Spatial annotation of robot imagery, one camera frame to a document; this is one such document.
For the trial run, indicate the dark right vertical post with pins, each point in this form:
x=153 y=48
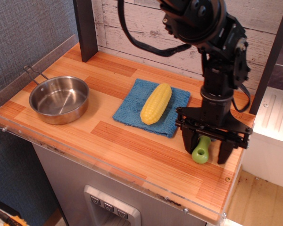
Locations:
x=270 y=64

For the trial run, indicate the dark vertical post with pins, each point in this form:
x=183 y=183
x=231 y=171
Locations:
x=86 y=28
x=270 y=64

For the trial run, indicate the white toy sink unit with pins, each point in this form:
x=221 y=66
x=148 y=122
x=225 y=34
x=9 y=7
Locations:
x=264 y=157

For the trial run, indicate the yellow toy corn cob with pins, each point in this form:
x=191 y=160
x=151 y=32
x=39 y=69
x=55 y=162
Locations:
x=156 y=104

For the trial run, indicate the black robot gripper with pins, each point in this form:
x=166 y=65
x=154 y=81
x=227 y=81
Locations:
x=213 y=119

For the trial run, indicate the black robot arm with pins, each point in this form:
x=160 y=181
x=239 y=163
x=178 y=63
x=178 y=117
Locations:
x=221 y=41

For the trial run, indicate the orange object bottom left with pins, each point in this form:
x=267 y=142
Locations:
x=15 y=221

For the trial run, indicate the blue cloth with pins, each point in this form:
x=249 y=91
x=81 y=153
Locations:
x=130 y=110

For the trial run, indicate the green handled grey spatula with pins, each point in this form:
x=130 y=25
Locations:
x=200 y=153

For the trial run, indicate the silver toy fridge dispenser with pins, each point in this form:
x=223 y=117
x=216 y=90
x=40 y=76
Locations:
x=106 y=210

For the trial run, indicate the dark left vertical post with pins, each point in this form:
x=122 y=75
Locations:
x=86 y=28

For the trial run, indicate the stainless steel pan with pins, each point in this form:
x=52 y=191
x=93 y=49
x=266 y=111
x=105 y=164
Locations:
x=59 y=100

